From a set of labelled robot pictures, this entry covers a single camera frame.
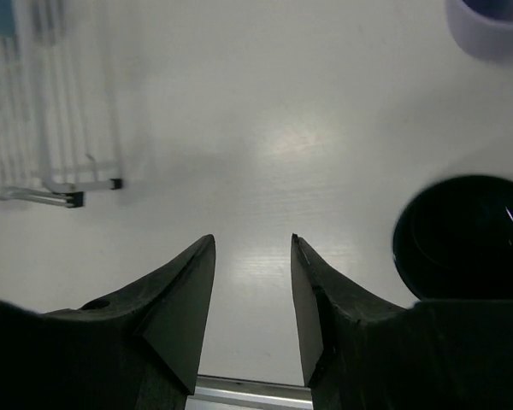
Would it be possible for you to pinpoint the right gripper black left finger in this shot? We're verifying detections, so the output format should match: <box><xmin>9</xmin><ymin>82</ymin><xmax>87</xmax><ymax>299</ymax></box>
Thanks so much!
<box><xmin>42</xmin><ymin>235</ymin><xmax>216</xmax><ymax>395</ymax></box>

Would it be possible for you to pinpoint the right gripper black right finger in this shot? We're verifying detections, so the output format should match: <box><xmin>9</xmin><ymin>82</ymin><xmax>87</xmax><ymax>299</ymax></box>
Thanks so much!
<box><xmin>291</xmin><ymin>234</ymin><xmax>404</xmax><ymax>388</ymax></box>

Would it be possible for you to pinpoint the dark green mug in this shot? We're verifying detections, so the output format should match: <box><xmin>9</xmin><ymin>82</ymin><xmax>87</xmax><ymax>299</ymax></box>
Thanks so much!
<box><xmin>392</xmin><ymin>174</ymin><xmax>513</xmax><ymax>300</ymax></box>

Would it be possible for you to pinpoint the purple cup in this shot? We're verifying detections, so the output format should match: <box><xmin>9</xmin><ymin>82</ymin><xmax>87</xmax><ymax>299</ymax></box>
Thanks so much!
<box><xmin>445</xmin><ymin>0</ymin><xmax>513</xmax><ymax>61</ymax></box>

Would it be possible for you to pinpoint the aluminium rail frame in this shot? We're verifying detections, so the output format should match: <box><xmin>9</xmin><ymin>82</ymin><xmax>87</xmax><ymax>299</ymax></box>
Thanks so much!
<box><xmin>185</xmin><ymin>376</ymin><xmax>313</xmax><ymax>409</ymax></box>

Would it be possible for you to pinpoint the silver wire dish rack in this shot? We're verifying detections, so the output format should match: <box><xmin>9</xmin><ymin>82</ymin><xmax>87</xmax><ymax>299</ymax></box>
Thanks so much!
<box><xmin>0</xmin><ymin>1</ymin><xmax>125</xmax><ymax>208</ymax></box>

